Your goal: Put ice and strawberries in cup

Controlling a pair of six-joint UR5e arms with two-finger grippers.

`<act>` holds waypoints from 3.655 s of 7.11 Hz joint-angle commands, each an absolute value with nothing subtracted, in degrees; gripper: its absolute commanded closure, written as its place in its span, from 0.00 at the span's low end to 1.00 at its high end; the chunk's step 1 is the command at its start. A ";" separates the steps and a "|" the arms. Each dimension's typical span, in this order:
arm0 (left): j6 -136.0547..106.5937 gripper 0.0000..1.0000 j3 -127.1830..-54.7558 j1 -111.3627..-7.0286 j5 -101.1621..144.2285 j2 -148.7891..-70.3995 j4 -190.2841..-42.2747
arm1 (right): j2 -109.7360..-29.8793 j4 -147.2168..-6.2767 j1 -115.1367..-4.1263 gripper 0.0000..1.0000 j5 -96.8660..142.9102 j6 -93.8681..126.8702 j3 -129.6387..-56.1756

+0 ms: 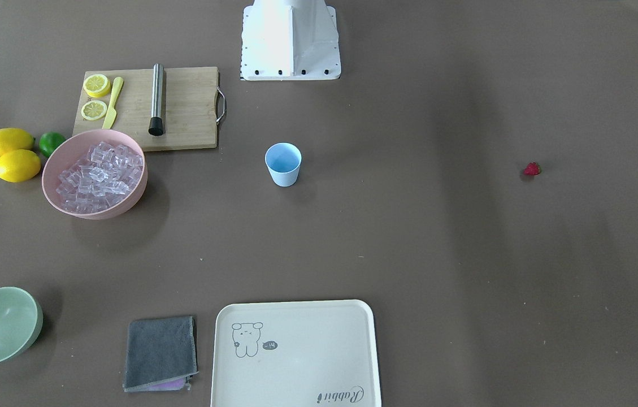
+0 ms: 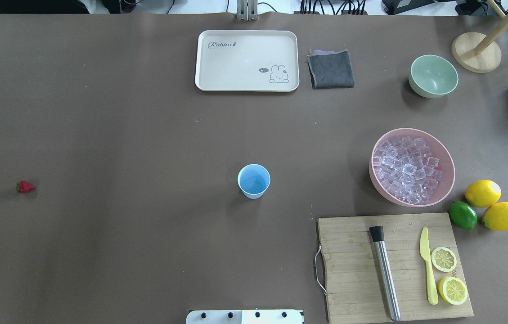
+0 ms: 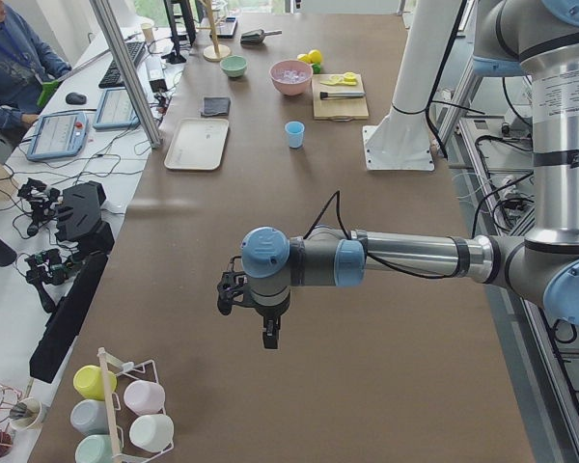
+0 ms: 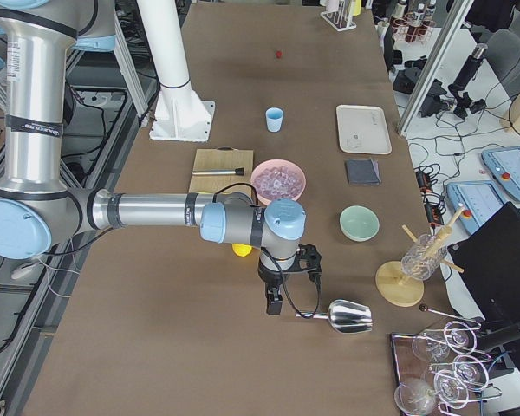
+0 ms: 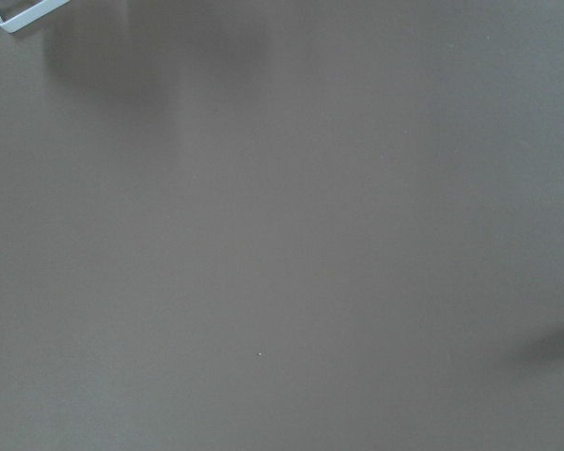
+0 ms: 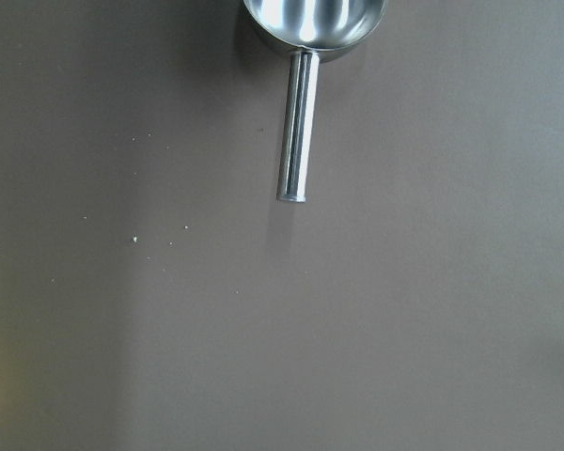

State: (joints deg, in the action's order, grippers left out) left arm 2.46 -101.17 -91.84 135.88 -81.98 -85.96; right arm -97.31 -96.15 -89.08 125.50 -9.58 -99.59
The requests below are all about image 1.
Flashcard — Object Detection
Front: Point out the red strawberry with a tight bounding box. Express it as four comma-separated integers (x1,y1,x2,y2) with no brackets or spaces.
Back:
523,162,542,177

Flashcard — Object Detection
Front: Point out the light blue cup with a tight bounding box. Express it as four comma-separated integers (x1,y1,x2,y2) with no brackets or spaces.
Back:
264,142,302,187

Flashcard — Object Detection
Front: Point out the clear ice cubes pile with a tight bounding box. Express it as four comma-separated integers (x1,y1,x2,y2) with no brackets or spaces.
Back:
55,142,145,214

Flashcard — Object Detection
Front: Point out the cream rabbit tray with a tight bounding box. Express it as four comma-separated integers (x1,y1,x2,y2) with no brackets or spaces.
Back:
210,299,383,406

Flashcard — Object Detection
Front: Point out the bamboo cutting board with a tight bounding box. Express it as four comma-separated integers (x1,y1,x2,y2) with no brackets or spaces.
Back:
101,67,223,152

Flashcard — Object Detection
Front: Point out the steel muddler black tip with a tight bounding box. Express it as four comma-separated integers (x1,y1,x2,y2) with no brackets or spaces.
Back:
148,63,164,137

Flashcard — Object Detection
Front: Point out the grey folded cloth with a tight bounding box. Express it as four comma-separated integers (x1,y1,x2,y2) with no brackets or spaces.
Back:
123,316,198,392

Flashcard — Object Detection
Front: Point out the yellow plastic knife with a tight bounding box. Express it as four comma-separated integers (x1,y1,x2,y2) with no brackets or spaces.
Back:
102,77,124,129

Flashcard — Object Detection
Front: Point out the pink bowl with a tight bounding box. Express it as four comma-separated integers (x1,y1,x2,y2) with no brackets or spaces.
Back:
41,129,147,220

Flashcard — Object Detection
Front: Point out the lower lemon slice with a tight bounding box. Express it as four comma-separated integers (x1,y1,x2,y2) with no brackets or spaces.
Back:
80,100,108,121

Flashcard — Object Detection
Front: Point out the lemon slice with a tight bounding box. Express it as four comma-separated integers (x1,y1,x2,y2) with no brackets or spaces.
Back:
80,100,108,121
82,73,112,98

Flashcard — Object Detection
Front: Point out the upper lemon slice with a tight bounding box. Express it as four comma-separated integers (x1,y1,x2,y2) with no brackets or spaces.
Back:
82,73,112,98

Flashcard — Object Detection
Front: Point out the green lime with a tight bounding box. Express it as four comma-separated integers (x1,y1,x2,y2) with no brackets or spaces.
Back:
38,132,66,158

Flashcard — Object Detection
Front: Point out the lower whole lemon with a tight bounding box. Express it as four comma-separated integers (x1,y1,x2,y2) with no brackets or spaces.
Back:
0,149,41,183

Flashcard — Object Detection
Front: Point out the whole lemon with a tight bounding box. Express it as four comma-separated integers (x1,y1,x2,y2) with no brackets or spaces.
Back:
0,149,41,183
0,127,35,157

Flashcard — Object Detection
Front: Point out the upper whole lemon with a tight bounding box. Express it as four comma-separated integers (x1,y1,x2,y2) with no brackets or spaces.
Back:
0,127,35,157

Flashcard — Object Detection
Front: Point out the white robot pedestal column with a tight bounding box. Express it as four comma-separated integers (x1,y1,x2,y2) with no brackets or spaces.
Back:
240,1,342,81

